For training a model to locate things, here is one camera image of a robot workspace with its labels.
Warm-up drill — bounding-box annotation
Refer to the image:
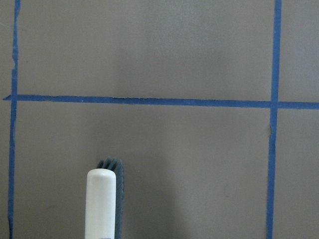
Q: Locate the white hand brush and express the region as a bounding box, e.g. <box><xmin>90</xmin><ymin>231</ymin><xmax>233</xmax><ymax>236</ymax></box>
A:
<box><xmin>84</xmin><ymin>158</ymin><xmax>124</xmax><ymax>239</ymax></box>

